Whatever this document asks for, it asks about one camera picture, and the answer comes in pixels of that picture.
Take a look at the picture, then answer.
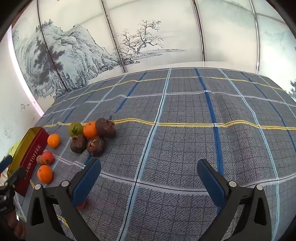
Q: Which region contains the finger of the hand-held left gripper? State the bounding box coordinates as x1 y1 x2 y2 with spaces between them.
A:
7 167 27 187
0 155 13 173

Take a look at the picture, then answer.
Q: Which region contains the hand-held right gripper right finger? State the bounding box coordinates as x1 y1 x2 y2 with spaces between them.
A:
196 159 271 241

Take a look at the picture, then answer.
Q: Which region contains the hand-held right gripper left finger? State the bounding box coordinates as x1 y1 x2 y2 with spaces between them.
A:
26 158 102 241

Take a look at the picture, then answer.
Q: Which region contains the red tin box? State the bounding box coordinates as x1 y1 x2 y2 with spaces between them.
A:
7 126 50 197

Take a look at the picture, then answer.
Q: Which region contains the orange mandarin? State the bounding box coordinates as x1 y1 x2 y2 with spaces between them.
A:
83 121 99 139
47 134 61 149
37 165 54 184

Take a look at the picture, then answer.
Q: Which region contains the dark brown mangosteen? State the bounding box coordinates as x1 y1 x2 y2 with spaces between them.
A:
87 136 107 157
70 134 88 154
95 118 116 138

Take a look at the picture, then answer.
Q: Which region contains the green persimmon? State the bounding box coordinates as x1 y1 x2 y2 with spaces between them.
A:
68 123 84 137

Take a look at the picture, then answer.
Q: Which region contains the person's left hand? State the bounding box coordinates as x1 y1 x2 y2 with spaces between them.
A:
7 217 26 240

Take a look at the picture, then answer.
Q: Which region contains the green tissue pack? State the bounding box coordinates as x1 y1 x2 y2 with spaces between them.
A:
9 141 22 157

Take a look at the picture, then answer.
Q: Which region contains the landscape ink wall painting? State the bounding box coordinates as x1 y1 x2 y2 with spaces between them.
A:
11 0 296 100

